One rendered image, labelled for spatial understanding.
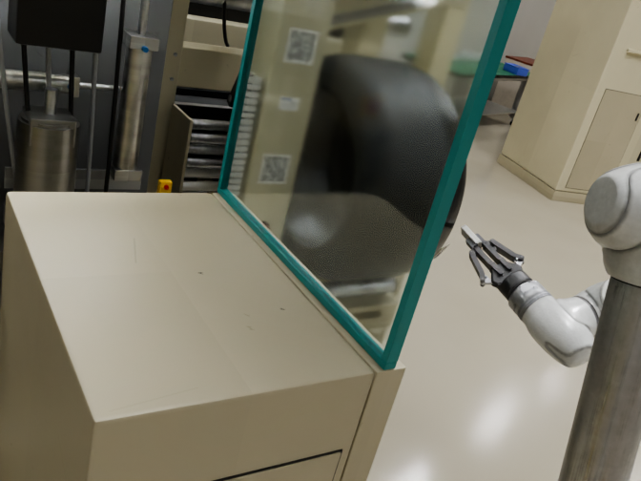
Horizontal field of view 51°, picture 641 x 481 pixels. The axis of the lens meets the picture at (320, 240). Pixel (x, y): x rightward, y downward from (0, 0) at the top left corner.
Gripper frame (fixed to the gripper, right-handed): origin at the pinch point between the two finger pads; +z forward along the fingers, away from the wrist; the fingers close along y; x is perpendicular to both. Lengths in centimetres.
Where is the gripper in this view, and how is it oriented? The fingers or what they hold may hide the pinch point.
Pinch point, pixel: (470, 238)
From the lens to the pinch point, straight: 176.6
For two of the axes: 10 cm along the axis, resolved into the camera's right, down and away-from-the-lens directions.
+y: -8.7, 4.6, -1.6
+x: 1.9, 6.2, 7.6
